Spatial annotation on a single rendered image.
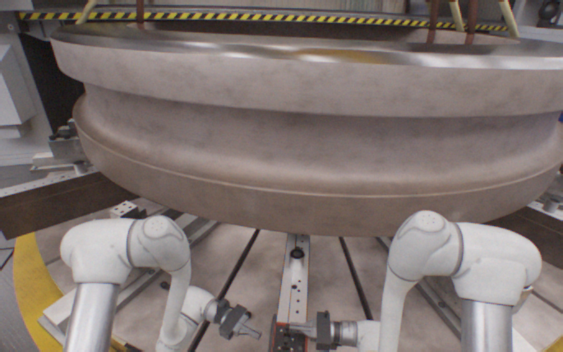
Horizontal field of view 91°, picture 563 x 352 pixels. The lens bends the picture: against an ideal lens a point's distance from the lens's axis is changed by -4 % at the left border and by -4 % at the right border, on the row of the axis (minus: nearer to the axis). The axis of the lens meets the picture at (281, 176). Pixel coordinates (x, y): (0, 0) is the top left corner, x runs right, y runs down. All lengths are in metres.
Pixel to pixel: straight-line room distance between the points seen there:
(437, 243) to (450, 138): 1.05
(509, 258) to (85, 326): 0.98
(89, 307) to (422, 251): 0.80
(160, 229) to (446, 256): 0.69
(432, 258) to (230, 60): 1.01
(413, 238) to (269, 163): 0.96
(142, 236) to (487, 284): 0.82
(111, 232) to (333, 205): 0.99
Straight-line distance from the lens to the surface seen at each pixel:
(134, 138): 2.02
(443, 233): 0.74
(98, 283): 0.89
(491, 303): 0.81
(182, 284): 1.08
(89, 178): 2.89
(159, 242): 0.81
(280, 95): 1.25
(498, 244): 0.81
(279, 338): 1.27
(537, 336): 2.41
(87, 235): 0.91
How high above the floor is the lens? 1.89
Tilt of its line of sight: 30 degrees down
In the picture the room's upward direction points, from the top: 2 degrees clockwise
